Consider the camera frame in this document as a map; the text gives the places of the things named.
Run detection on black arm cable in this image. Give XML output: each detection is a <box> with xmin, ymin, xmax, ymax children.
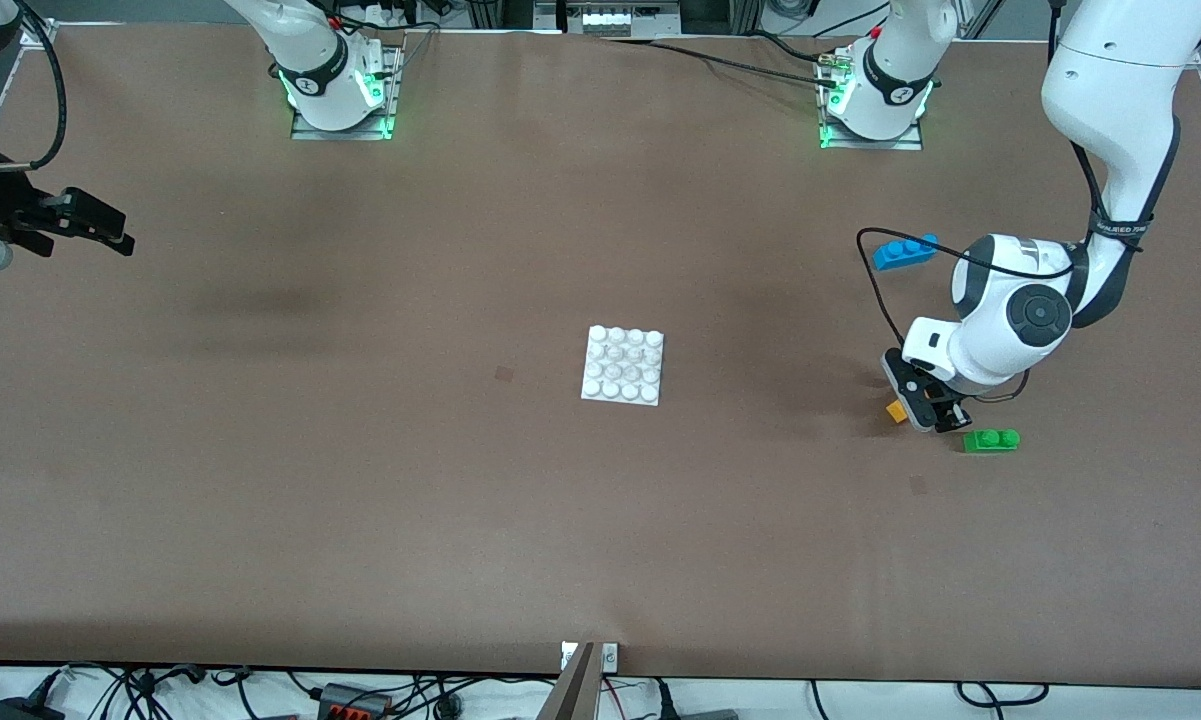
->
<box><xmin>0</xmin><ymin>0</ymin><xmax>68</xmax><ymax>171</ymax></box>
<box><xmin>856</xmin><ymin>228</ymin><xmax>1077</xmax><ymax>351</ymax></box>

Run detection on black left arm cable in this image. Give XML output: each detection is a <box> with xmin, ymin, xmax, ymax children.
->
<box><xmin>856</xmin><ymin>228</ymin><xmax>1077</xmax><ymax>351</ymax></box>

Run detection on black looped floor cable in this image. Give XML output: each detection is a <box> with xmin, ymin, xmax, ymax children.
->
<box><xmin>955</xmin><ymin>683</ymin><xmax>1051</xmax><ymax>708</ymax></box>

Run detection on black box orange connectors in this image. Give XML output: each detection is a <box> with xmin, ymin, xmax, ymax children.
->
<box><xmin>318</xmin><ymin>683</ymin><xmax>393</xmax><ymax>720</ymax></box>

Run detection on white power strip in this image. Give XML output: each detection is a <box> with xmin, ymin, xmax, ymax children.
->
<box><xmin>565</xmin><ymin>0</ymin><xmax>681</xmax><ymax>39</ymax></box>

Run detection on aluminium frame profile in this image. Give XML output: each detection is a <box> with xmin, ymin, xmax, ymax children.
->
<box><xmin>15</xmin><ymin>0</ymin><xmax>56</xmax><ymax>49</ymax></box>

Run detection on long black table cable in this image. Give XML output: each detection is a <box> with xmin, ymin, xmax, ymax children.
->
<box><xmin>600</xmin><ymin>36</ymin><xmax>833</xmax><ymax>89</ymax></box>

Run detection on blue three-stud block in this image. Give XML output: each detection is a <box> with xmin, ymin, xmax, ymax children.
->
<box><xmin>872</xmin><ymin>234</ymin><xmax>940</xmax><ymax>272</ymax></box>

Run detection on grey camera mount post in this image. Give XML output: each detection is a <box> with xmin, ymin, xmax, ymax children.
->
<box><xmin>538</xmin><ymin>642</ymin><xmax>601</xmax><ymax>720</ymax></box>

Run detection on white studded base plate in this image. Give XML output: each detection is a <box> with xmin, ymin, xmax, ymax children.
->
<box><xmin>580</xmin><ymin>325</ymin><xmax>666</xmax><ymax>407</ymax></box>

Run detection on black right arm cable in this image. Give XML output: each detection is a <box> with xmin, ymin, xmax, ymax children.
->
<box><xmin>0</xmin><ymin>0</ymin><xmax>68</xmax><ymax>171</ymax></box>

